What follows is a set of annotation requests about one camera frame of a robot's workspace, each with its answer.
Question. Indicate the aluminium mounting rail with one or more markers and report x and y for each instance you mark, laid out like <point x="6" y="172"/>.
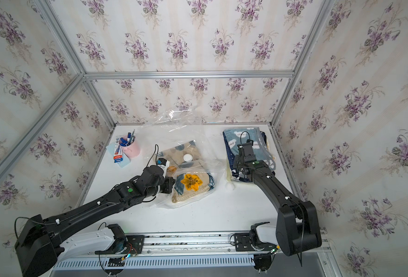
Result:
<point x="86" y="244"/>

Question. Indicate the blue pens in cup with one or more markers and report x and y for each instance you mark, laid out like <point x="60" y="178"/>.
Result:
<point x="127" y="140"/>

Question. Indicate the beige flower pattern blanket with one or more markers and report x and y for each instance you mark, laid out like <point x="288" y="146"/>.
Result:
<point x="193" y="180"/>

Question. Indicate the aluminium frame crossbar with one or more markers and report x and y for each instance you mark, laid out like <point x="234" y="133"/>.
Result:
<point x="190" y="74"/>

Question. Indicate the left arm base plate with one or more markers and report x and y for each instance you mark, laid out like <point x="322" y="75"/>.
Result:
<point x="132" y="244"/>

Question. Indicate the navy blue star blanket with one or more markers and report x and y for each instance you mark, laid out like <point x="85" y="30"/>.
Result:
<point x="230" y="155"/>

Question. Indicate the light blue box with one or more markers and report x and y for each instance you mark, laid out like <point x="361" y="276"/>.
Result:
<point x="119" y="158"/>

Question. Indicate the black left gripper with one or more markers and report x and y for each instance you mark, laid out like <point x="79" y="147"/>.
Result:
<point x="169" y="182"/>

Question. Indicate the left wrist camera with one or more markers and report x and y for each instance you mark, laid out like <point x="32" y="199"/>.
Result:
<point x="163" y="163"/>

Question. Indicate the pink pen cup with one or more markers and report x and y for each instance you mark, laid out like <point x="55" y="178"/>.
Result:
<point x="131" y="151"/>

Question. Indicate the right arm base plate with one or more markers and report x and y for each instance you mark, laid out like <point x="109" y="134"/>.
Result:
<point x="244" y="242"/>

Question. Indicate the clear plastic vacuum bag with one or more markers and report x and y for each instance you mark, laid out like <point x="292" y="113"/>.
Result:
<point x="177" y="141"/>

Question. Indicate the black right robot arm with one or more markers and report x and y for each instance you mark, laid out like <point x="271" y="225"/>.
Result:
<point x="297" y="228"/>

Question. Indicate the white vacuum bag valve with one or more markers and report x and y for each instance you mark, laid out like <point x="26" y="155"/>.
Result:
<point x="188" y="158"/>

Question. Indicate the teal bear pattern blanket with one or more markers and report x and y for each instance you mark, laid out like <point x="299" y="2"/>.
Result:
<point x="256" y="145"/>

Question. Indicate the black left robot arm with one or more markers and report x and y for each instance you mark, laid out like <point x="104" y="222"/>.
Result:
<point x="39" y="244"/>

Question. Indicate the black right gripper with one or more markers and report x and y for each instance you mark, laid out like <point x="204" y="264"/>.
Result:
<point x="236" y="163"/>

